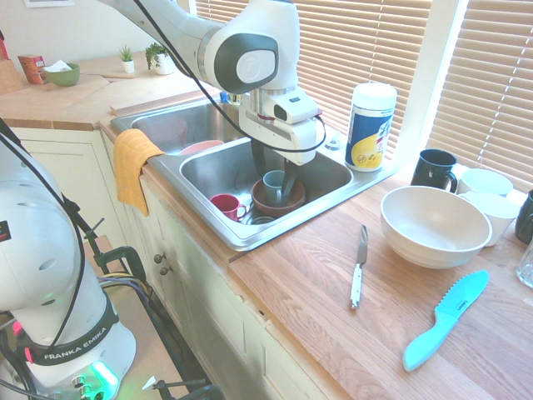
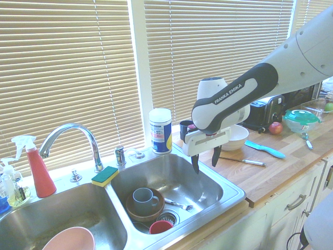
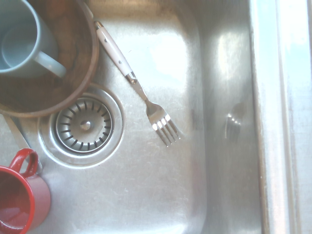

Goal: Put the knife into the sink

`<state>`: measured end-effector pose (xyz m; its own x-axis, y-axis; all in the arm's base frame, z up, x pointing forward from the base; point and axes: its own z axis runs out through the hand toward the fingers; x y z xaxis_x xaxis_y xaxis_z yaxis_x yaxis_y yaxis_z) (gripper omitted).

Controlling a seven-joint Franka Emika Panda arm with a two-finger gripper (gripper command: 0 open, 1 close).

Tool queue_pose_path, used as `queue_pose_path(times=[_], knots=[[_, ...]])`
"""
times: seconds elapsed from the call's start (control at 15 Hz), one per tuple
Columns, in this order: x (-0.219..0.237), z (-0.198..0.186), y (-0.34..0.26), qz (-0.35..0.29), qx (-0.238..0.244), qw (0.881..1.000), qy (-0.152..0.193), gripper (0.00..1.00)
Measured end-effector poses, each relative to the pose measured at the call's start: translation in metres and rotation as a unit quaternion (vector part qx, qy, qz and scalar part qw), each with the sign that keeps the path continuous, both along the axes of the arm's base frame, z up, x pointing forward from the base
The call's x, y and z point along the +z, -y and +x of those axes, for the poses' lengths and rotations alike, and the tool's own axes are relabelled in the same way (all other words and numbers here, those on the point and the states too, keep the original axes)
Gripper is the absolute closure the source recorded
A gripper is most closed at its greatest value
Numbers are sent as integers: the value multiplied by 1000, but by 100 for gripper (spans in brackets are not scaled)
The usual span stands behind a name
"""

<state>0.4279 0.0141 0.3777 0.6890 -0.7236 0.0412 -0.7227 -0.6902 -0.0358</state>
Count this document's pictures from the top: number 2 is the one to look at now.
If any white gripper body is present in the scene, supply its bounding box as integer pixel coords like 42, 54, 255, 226
182, 127, 232, 157

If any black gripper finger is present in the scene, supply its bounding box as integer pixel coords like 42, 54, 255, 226
191, 154, 200, 175
211, 145, 222, 168

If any white handled table knife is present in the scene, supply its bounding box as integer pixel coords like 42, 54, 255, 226
220, 157, 266, 167

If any stainless steel double sink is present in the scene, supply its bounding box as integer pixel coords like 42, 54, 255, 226
0, 145, 247, 250

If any teal knife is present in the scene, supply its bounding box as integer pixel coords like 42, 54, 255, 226
244, 140, 286, 159

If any white sink sprayer cap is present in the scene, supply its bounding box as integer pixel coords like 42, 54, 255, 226
126, 147, 146, 160

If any white ceramic bowl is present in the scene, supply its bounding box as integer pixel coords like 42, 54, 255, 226
221, 124, 250, 152

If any black cup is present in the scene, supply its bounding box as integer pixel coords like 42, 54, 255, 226
179, 120, 195, 141

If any white wipes canister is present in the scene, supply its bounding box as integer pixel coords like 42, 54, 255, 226
148, 108, 173, 155

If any metal drain strainer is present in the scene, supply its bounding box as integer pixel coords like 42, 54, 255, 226
156, 209, 181, 226

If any grey ceramic mug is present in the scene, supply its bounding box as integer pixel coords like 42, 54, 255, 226
132, 187, 160, 214

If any red apple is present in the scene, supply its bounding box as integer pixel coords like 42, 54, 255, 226
268, 121, 284, 135

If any black silver toaster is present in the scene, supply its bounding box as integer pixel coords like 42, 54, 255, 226
243, 94, 286, 133

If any red cup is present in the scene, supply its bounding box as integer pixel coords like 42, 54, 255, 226
149, 220, 174, 235

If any brown wooden bowl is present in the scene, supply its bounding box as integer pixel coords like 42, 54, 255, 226
126, 187, 166, 223

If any yellow green sponge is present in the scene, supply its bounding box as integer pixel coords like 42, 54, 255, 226
91, 166, 120, 188

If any clear container teal lid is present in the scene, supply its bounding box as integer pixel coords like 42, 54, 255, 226
282, 109, 322, 134

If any teal white spoon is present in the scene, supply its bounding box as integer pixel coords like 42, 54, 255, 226
301, 132, 314, 150

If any wide beige window blind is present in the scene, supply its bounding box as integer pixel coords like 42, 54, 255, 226
144, 0, 294, 126
0, 0, 145, 178

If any dark microwave oven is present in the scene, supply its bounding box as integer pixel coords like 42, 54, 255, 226
285, 82, 323, 107

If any clear glass dish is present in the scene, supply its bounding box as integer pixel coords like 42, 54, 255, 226
300, 97, 333, 122

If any chrome faucet knob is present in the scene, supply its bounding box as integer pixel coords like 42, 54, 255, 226
69, 168, 83, 182

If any chrome curved faucet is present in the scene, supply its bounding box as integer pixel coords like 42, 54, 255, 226
39, 123, 105, 173

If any pink bowl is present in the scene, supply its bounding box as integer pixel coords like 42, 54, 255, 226
41, 226, 96, 250

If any red spray bottle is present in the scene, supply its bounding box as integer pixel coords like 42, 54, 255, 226
10, 135, 57, 198

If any narrow beige window blind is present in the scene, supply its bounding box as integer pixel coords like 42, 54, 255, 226
295, 0, 331, 34

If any yellow soap pump bottle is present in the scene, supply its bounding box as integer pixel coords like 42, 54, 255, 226
7, 169, 31, 208

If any blue dish soap bottle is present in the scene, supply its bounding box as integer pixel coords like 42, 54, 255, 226
0, 157, 16, 215

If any white handled fork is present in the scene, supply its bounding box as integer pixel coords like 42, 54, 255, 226
163, 197, 195, 211

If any brass drawer handle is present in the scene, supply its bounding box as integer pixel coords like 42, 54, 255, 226
287, 194, 307, 211

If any black cable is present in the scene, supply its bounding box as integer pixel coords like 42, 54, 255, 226
286, 231, 308, 250

